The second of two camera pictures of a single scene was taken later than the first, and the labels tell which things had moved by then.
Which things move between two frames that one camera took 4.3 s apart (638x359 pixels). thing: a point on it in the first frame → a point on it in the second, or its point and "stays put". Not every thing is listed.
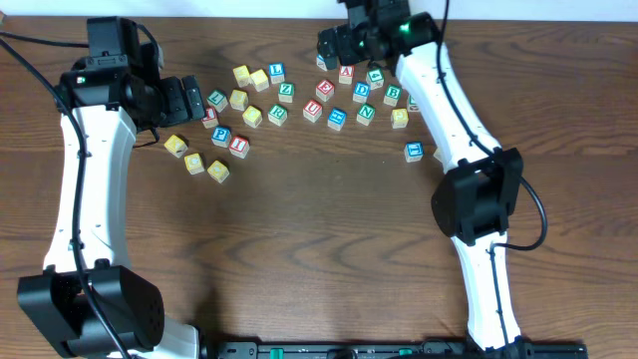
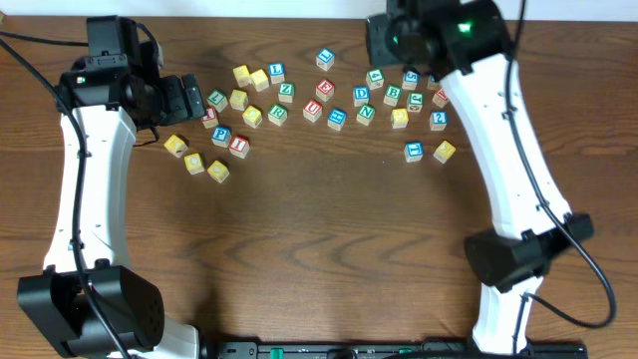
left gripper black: [178, 111] stays put
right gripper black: [342, 35] → [379, 32]
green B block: [393, 93] stays put
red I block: [209, 120] stays put
